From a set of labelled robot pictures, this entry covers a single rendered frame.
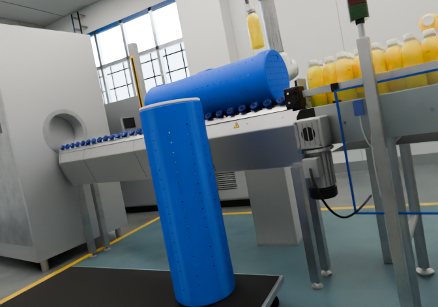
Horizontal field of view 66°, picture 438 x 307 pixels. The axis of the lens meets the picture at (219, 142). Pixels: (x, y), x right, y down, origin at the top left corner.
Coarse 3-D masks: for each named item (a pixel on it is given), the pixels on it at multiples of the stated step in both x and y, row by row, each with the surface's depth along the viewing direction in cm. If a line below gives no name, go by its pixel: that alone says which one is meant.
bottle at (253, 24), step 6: (252, 12) 174; (252, 18) 172; (258, 18) 173; (252, 24) 172; (258, 24) 172; (252, 30) 172; (258, 30) 172; (252, 36) 173; (258, 36) 172; (252, 42) 173; (258, 42) 172; (252, 48) 175; (258, 48) 178
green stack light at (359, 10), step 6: (354, 6) 112; (360, 6) 111; (366, 6) 112; (348, 12) 115; (354, 12) 112; (360, 12) 111; (366, 12) 112; (354, 18) 113; (360, 18) 112; (366, 18) 113
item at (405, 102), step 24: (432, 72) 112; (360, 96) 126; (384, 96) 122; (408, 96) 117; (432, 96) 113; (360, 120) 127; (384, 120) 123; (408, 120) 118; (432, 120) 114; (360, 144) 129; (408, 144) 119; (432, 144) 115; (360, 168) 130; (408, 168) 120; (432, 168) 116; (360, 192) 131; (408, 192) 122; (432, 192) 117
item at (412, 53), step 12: (432, 36) 124; (372, 48) 133; (396, 48) 131; (408, 48) 125; (420, 48) 124; (432, 48) 123; (384, 60) 131; (396, 60) 130; (408, 60) 125; (420, 60) 124; (432, 60) 124
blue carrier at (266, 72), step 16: (240, 64) 173; (256, 64) 165; (272, 64) 169; (192, 80) 191; (208, 80) 183; (224, 80) 176; (240, 80) 170; (256, 80) 165; (272, 80) 167; (288, 80) 183; (160, 96) 204; (176, 96) 196; (192, 96) 189; (208, 96) 183; (224, 96) 178; (240, 96) 173; (256, 96) 169; (272, 96) 166; (208, 112) 191; (224, 112) 188
